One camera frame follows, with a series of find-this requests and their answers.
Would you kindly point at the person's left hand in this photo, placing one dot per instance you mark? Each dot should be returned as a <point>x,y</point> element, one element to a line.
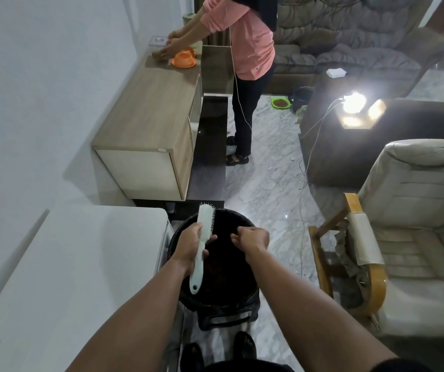
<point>187,244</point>

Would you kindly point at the person's right hand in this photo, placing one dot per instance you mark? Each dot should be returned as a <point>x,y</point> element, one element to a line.
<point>251,240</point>

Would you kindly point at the person's left thumb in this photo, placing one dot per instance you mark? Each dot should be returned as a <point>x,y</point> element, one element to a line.
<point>211,240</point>

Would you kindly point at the person's right fingers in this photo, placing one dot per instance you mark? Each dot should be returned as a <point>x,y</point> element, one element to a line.
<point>241,234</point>

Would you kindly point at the white hair brush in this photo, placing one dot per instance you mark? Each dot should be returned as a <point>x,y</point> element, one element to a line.
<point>202,247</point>

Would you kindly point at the person's left forearm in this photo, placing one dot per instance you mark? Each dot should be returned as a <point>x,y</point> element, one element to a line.
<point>136,317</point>

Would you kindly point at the person's right forearm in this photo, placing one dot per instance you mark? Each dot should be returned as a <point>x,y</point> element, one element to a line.
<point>307,313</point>

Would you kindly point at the black trash bin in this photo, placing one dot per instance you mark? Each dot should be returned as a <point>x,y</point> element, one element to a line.
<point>225,267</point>

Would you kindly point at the dark low shelf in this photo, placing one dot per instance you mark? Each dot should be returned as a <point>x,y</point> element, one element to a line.
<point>210,151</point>

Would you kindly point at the person's black shoe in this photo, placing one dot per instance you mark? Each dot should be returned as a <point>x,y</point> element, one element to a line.
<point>191,358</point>
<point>244,344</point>

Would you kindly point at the wooden sideboard cabinet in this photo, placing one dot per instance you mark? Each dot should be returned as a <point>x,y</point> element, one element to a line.
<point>156,123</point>

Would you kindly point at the green pet food bowl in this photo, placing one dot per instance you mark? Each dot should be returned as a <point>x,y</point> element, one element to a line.
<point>281,102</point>

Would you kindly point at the white table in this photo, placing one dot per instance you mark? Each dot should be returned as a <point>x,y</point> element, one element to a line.
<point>63,286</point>

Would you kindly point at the cream leather armchair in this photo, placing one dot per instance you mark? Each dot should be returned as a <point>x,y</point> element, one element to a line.
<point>400,244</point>

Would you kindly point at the dark brown armchair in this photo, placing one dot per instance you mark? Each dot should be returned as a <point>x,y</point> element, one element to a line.
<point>384,143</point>

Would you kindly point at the bright lamp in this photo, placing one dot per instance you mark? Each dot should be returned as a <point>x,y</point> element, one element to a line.
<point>354,103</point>

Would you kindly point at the orange bowl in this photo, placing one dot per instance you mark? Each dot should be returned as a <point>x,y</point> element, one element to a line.
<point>184,58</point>

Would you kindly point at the white paper pack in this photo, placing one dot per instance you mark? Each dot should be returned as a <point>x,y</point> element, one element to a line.
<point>336,73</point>

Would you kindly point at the grey patterned sofa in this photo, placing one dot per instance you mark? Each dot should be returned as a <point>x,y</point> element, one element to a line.
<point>346,38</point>

